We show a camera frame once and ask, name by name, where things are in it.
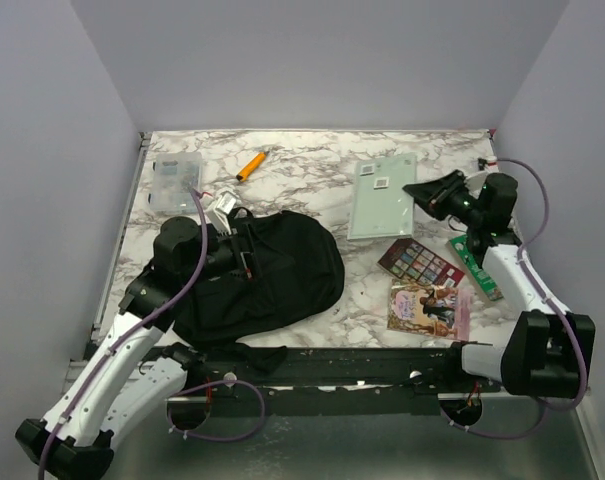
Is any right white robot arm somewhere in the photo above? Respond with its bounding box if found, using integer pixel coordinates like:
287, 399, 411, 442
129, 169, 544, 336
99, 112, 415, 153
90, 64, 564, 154
403, 170, 595, 409

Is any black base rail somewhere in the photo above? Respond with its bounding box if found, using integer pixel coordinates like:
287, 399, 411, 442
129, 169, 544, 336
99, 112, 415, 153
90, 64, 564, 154
144, 343, 499, 417

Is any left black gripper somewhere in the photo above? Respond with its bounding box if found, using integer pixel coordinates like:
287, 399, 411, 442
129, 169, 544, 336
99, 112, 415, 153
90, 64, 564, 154
183, 221, 296, 287

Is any dark green book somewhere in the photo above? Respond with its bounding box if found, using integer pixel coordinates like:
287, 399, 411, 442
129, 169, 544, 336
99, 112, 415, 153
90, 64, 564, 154
448, 235, 503, 302

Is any clear plastic organizer box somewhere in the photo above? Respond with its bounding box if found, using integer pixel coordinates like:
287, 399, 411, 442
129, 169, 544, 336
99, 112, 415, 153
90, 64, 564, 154
148, 152, 203, 215

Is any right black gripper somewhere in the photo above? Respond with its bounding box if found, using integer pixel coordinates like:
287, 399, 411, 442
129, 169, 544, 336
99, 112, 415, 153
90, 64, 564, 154
404, 170, 485, 228

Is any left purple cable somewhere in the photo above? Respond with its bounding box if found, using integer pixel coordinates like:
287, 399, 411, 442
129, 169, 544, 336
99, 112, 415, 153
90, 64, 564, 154
36, 187, 268, 480

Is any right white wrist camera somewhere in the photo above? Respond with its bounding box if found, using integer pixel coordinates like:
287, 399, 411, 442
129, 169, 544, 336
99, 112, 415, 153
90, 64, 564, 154
477, 156, 498, 171

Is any orange utility knife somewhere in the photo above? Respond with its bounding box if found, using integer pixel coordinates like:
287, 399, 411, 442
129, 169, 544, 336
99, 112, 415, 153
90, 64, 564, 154
236, 151, 269, 182

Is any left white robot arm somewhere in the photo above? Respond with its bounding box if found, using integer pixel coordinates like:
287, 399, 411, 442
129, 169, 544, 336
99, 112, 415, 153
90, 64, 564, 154
16, 215, 260, 479

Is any black student backpack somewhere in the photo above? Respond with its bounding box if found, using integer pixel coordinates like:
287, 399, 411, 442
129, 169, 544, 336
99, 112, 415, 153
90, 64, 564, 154
173, 210, 345, 350

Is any pale green book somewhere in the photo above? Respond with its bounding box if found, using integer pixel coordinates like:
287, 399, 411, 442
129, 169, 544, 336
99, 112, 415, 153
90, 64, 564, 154
347, 153, 417, 241

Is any illustrated storybook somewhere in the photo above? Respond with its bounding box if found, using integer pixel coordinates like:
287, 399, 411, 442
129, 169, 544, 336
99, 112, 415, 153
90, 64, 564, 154
387, 282, 472, 341

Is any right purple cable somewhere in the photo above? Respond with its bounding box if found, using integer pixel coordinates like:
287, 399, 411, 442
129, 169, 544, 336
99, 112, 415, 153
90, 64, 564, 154
437, 157, 590, 441

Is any purple cable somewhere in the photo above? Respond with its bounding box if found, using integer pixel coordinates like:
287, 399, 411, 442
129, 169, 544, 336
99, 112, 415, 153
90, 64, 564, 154
437, 157, 590, 441
36, 187, 268, 480

